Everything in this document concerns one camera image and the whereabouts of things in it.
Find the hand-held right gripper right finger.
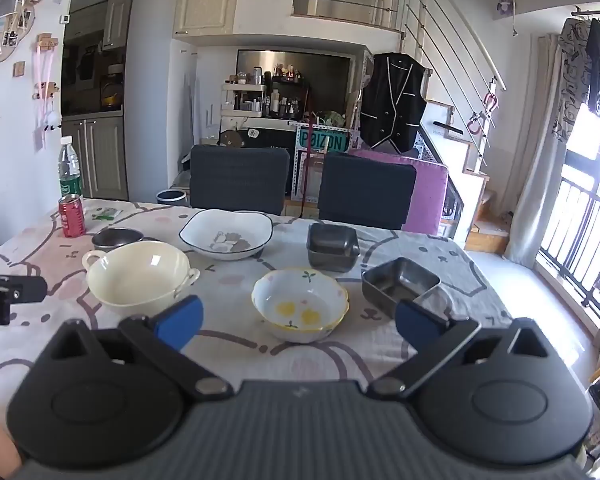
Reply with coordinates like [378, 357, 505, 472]
[367, 300, 551, 401]

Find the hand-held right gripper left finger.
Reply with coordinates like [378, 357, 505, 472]
[50, 295, 233, 403]

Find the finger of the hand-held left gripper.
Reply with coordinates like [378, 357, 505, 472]
[0, 274, 48, 306]

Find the small round steel bowl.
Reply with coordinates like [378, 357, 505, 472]
[91, 227, 145, 252]

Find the yellow-rimmed lemon print bowl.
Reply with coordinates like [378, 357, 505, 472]
[251, 267, 349, 343]

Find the square steel container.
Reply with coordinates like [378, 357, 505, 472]
[307, 223, 361, 273]
[361, 257, 453, 321]

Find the cartoon printed tablecloth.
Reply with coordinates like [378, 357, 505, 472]
[0, 199, 513, 411]

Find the red drink can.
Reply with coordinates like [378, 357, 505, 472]
[58, 194, 87, 239]

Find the white plate with dark rim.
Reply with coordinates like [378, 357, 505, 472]
[178, 209, 274, 261]

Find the clear water bottle green label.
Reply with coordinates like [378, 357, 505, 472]
[57, 136, 83, 201]

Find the purple mat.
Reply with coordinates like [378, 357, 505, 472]
[347, 149, 449, 236]

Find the wooden staircase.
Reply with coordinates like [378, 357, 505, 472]
[425, 100, 511, 253]

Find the dark grey chair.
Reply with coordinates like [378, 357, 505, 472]
[190, 145, 291, 211]
[319, 154, 417, 231]

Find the grey kitchen cabinet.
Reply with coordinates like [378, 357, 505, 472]
[62, 115, 128, 201]

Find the balcony railing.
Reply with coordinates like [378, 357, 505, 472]
[540, 160, 600, 318]

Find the beige curtain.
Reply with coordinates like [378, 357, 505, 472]
[505, 35, 568, 268]

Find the teal sign plate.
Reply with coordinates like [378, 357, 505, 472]
[296, 127, 350, 153]

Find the black vest white trim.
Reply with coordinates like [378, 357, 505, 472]
[359, 52, 427, 153]

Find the white storage shelf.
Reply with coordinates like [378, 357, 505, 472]
[219, 82, 272, 120]

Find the row of cosmetic bottles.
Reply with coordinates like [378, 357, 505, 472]
[224, 64, 311, 116]

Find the grey patterned hanging garment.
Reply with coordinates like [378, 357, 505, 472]
[552, 17, 593, 146]

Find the stair railing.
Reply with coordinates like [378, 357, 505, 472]
[400, 0, 506, 161]

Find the cream upper cabinet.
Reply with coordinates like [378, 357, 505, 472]
[175, 0, 241, 36]

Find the cream bowl with handles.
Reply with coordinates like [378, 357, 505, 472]
[81, 241, 201, 308]

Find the red strap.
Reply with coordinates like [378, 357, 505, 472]
[300, 87, 317, 206]

